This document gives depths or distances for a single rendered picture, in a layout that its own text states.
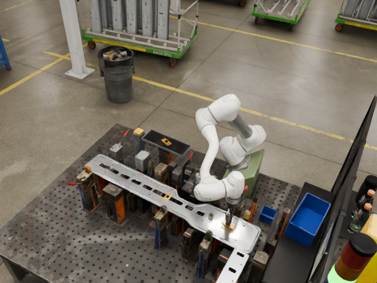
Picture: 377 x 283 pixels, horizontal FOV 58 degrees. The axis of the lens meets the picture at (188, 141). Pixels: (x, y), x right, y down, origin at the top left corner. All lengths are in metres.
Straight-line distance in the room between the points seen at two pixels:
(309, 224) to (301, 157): 2.18
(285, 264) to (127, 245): 1.09
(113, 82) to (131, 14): 1.90
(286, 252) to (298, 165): 2.27
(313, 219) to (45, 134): 3.50
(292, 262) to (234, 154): 1.01
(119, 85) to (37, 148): 1.40
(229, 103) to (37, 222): 1.66
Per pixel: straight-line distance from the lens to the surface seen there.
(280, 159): 4.39
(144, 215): 2.70
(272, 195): 2.96
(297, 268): 2.20
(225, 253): 2.21
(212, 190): 1.91
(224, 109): 2.25
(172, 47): 6.14
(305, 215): 2.45
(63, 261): 2.59
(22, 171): 4.34
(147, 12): 6.36
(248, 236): 2.28
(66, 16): 5.63
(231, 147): 2.78
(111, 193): 2.44
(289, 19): 7.99
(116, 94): 5.06
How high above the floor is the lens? 2.84
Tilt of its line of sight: 40 degrees down
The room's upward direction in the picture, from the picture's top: 3 degrees clockwise
